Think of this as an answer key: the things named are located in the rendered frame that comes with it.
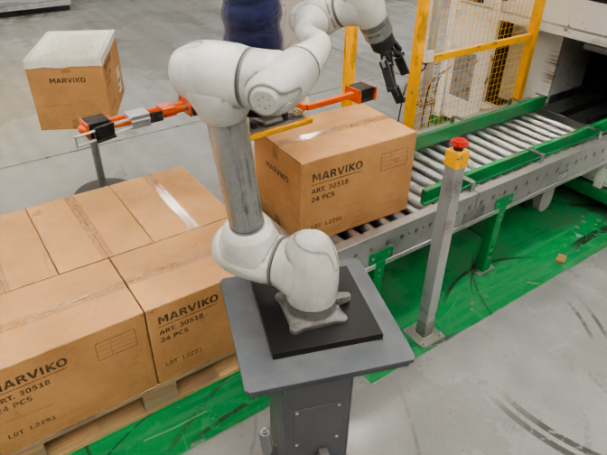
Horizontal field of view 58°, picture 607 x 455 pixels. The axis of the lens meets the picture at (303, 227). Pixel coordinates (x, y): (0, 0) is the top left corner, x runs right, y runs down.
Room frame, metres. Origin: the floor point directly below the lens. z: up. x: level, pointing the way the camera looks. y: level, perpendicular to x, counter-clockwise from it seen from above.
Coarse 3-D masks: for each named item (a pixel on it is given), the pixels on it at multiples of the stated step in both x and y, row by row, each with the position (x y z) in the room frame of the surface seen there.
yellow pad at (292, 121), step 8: (256, 120) 1.89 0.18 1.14; (288, 120) 1.96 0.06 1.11; (296, 120) 1.96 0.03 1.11; (304, 120) 1.97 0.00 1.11; (312, 120) 1.99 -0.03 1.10; (256, 128) 1.87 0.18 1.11; (264, 128) 1.88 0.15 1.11; (272, 128) 1.89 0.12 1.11; (280, 128) 1.90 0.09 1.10; (288, 128) 1.92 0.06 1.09; (256, 136) 1.83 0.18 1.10; (264, 136) 1.85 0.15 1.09
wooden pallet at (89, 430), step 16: (192, 368) 1.59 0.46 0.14; (208, 368) 1.69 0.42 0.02; (224, 368) 1.70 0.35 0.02; (160, 384) 1.50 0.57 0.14; (176, 384) 1.60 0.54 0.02; (192, 384) 1.61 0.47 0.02; (208, 384) 1.62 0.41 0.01; (128, 400) 1.42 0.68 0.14; (144, 400) 1.46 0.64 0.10; (160, 400) 1.49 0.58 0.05; (176, 400) 1.53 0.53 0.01; (96, 416) 1.35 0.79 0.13; (112, 416) 1.43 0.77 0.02; (128, 416) 1.43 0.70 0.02; (144, 416) 1.45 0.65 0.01; (64, 432) 1.28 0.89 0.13; (80, 432) 1.35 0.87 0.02; (96, 432) 1.35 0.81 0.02; (32, 448) 1.21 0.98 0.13; (48, 448) 1.28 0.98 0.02; (64, 448) 1.28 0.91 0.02; (80, 448) 1.30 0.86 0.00
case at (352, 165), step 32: (320, 128) 2.25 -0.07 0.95; (352, 128) 2.26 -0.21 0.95; (384, 128) 2.27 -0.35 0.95; (256, 160) 2.24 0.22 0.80; (288, 160) 2.00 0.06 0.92; (320, 160) 1.96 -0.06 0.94; (352, 160) 2.05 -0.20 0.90; (384, 160) 2.14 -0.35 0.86; (288, 192) 2.00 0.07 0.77; (320, 192) 1.96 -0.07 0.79; (352, 192) 2.06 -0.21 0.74; (384, 192) 2.15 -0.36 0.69; (288, 224) 2.00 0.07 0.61; (320, 224) 1.97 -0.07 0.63; (352, 224) 2.06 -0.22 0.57
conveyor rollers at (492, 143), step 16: (496, 128) 3.25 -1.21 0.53; (512, 128) 3.26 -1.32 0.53; (528, 128) 3.27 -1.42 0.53; (544, 128) 3.28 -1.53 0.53; (560, 128) 3.28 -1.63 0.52; (576, 128) 3.23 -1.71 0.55; (448, 144) 2.99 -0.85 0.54; (480, 144) 3.02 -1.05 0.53; (496, 144) 3.03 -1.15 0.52; (512, 144) 2.98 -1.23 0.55; (528, 144) 2.98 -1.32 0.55; (576, 144) 3.00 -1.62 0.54; (416, 160) 2.82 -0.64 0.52; (432, 160) 2.76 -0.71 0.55; (480, 160) 2.79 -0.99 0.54; (496, 160) 2.81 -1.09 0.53; (416, 176) 2.58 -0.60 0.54; (432, 176) 2.60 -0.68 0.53; (416, 192) 2.44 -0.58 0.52; (368, 224) 2.10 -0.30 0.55; (384, 224) 2.11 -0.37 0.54; (336, 240) 1.97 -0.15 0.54
